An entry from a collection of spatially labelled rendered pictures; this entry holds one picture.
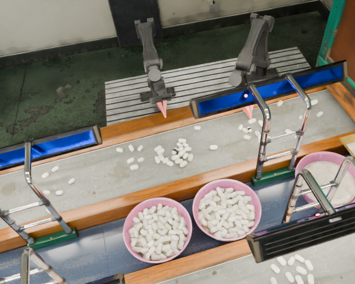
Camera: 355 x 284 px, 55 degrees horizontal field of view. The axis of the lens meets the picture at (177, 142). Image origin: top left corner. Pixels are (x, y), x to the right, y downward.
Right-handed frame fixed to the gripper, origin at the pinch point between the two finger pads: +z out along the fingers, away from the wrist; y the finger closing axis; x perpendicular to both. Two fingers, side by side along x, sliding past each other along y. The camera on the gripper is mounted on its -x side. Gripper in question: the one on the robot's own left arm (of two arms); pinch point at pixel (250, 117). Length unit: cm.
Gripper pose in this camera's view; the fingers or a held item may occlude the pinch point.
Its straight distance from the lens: 158.5
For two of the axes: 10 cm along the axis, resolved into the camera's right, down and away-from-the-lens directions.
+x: -1.0, 0.2, 10.0
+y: 9.6, -2.5, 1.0
